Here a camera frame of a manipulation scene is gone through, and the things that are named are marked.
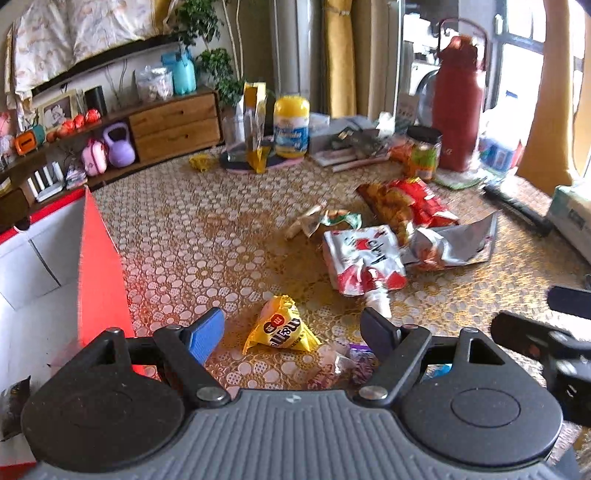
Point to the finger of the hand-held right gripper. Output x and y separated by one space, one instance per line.
570 302
526 334

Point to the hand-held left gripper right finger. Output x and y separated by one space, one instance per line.
373 328

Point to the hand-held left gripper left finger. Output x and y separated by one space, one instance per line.
204 338

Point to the white strawberry print pouch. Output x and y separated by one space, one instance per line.
360 258

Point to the yellow candy packet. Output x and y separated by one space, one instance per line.
281 330

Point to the red chip bag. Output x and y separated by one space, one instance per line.
406 203

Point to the red and white cardboard box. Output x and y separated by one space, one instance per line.
41 258

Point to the purple candy wrapper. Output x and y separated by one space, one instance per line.
364 362

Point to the pink candy wrapper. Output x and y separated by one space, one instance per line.
330 371

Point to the blue snack packet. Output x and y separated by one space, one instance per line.
441 370

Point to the white tissue pack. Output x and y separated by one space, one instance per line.
572 217

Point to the opened silver-lined snack bag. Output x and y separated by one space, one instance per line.
452 244

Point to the small green snack packet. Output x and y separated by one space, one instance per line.
333 219

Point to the blue wipes pack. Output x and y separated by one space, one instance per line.
501 154

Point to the green cloth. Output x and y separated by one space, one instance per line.
457 180

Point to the stack of books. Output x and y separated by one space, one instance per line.
351 157

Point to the small yellow wrapper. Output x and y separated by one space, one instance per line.
202 162

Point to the orange snack packet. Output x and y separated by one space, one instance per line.
400 153

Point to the orange curtain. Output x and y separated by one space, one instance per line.
549 124

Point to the jar with black lid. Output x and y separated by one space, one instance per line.
424 154

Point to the round dark coaster mat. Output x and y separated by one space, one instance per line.
286 162

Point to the clear glass cup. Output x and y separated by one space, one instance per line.
236 138

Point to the dark snack packet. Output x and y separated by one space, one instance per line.
14 410

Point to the purple kettlebell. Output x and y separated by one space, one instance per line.
120 150

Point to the pile of small packets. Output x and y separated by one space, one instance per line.
75 175

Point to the pink small case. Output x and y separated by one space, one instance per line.
94 159

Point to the wooden television cabinet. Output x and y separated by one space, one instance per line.
175 124

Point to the white jar with yellow lid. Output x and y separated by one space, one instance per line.
291 129

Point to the red thermos bottle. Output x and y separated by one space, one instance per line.
457 115

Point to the white router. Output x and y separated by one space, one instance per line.
44 182

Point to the tall yellow paper bag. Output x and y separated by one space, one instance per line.
256 120

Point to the row of red ornaments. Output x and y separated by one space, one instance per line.
76 122

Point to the clear plastic bag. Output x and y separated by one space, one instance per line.
154 85

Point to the washing machine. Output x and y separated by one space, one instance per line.
422 76

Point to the black speaker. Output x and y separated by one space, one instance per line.
95 100

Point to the blue spray bottle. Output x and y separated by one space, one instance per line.
182 74

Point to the green potted tree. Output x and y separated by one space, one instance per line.
217 64

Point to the yellow curtain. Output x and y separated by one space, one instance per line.
339 55

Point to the white column air conditioner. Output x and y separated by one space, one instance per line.
295 50

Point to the black television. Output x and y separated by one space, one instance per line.
111 53

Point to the floral cloth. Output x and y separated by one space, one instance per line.
69 32

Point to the photo frame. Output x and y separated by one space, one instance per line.
59 113

